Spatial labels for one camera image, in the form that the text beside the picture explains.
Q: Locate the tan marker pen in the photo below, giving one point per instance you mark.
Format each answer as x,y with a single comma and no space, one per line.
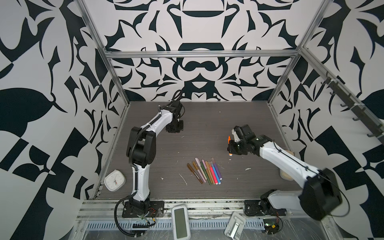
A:
209,172

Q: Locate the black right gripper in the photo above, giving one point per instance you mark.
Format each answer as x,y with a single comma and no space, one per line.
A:
232,150

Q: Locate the ochre cap pink marker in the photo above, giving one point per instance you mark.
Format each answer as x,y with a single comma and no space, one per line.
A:
199,172

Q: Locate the green marker pen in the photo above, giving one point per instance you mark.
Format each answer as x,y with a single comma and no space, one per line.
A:
206,174

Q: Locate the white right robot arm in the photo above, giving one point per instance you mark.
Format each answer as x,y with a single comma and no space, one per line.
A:
320,194

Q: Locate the orange highlighter pen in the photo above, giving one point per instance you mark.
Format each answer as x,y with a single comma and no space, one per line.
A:
229,145

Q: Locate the red highlighter pen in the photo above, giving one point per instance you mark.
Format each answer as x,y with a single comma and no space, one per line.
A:
213,173

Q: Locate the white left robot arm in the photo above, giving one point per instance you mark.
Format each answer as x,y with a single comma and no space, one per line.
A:
142,148

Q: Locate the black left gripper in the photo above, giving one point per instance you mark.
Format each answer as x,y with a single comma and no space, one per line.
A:
181,128

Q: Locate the white tablet device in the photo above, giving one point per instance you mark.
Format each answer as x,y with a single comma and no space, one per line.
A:
180,223

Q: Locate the brown marker pen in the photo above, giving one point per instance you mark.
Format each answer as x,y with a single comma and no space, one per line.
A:
194,172

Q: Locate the blue highlighter pen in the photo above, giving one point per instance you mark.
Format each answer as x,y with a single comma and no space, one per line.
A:
216,174

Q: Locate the pink cap brown marker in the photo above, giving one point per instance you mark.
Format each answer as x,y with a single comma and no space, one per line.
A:
203,161

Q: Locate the purple highlighter pen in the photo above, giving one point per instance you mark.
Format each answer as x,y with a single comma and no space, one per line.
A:
217,169

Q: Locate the white square timer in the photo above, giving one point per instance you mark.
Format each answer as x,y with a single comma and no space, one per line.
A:
114,181

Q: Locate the black wall hook rail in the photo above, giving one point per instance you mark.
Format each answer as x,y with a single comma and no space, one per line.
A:
350,102

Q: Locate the small white device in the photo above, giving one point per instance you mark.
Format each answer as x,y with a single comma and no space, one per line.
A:
235,227

